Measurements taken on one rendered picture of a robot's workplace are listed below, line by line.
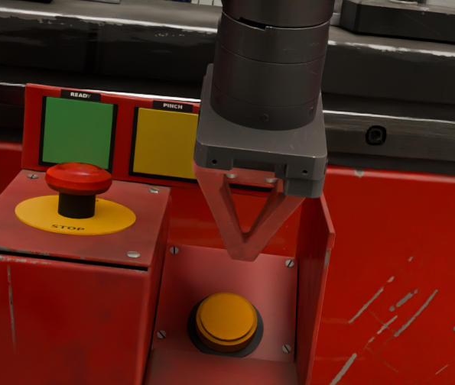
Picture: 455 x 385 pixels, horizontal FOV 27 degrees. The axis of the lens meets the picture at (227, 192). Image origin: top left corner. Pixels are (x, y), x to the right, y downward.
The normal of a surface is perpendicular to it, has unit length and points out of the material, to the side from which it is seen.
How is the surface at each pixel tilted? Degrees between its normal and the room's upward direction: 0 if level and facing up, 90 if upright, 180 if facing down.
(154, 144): 90
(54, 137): 90
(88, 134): 90
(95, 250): 0
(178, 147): 90
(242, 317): 35
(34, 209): 0
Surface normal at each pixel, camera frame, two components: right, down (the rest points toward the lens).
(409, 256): 0.15, 0.29
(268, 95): 0.00, 0.51
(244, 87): -0.42, 0.43
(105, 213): 0.11, -0.96
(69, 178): -0.04, -0.67
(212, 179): -0.07, 0.78
